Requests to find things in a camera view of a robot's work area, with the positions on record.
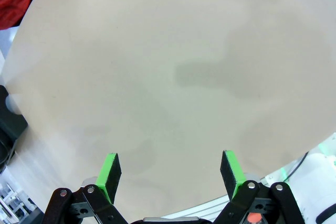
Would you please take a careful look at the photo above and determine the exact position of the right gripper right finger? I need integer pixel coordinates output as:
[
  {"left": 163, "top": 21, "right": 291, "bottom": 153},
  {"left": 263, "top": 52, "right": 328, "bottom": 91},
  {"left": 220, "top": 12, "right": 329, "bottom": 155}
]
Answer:
[{"left": 213, "top": 149, "right": 306, "bottom": 224}]

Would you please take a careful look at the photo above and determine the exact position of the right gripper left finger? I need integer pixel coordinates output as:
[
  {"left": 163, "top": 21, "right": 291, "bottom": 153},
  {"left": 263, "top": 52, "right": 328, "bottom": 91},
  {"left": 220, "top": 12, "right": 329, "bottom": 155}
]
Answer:
[{"left": 43, "top": 152, "right": 129, "bottom": 224}]

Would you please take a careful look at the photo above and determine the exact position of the red round button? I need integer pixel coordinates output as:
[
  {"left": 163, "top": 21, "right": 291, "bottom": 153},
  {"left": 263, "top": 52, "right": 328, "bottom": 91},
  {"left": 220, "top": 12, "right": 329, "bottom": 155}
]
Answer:
[{"left": 246, "top": 212, "right": 262, "bottom": 224}]

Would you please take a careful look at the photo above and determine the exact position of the white storage rack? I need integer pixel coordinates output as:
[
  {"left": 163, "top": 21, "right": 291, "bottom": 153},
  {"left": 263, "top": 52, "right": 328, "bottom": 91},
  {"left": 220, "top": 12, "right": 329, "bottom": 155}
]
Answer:
[{"left": 0, "top": 179, "right": 36, "bottom": 218}]

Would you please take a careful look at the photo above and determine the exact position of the dark blue plastic stool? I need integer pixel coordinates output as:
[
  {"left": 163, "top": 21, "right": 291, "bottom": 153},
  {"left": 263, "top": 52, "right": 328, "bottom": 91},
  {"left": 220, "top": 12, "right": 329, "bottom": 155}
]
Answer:
[{"left": 0, "top": 84, "right": 29, "bottom": 168}]

